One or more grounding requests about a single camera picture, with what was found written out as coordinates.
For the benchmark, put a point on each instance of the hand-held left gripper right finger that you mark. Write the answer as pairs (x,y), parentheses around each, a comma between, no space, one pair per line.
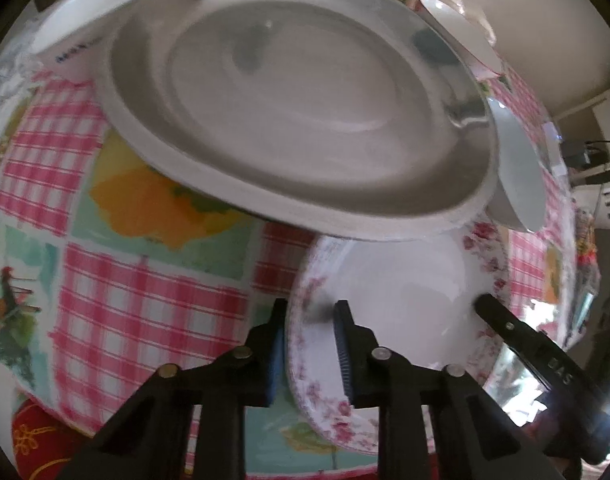
(342,355)

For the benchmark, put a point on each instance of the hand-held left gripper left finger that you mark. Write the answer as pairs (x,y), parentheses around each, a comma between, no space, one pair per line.
(276,360)

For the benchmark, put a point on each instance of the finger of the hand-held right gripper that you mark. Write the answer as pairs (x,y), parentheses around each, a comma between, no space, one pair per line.
(502,322)

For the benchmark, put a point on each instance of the pink floral rimmed plate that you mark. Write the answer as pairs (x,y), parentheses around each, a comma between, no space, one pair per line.
(410,285)

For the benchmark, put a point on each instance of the stainless steel plate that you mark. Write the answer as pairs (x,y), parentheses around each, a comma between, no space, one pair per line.
(285,110)

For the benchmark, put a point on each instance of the large white bowl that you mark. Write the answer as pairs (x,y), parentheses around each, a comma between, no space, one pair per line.
(85,15)

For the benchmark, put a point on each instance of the small white bowl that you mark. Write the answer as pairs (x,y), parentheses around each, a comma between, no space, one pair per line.
(517,170)

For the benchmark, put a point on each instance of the pink checkered fruit tablecloth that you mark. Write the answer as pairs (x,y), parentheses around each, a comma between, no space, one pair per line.
(135,285)

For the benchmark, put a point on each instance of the small white device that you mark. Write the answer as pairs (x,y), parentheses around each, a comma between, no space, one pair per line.
(551,137)

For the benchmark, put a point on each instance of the white shelf unit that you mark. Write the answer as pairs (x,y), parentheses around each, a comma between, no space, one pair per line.
(605,125)

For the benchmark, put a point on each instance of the red patterned cushion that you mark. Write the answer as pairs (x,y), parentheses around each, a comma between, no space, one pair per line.
(40,440)

